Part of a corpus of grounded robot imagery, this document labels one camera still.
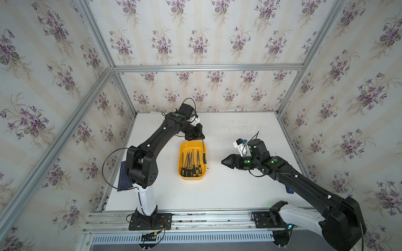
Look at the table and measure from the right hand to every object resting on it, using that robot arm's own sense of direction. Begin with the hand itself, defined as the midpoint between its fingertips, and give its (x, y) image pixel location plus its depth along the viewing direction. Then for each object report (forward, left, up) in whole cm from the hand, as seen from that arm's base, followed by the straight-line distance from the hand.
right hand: (228, 163), depth 77 cm
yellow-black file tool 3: (+8, +23, -13) cm, 27 cm away
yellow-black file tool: (+4, +12, 0) cm, 13 cm away
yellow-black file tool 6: (+2, +14, -14) cm, 20 cm away
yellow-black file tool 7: (+1, +22, -12) cm, 25 cm away
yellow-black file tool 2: (+3, +24, -12) cm, 27 cm away
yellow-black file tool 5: (+5, +18, -13) cm, 23 cm away
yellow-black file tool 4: (+1, +20, -12) cm, 24 cm away
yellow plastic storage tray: (+8, +19, -14) cm, 25 cm away
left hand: (+13, +11, +4) cm, 17 cm away
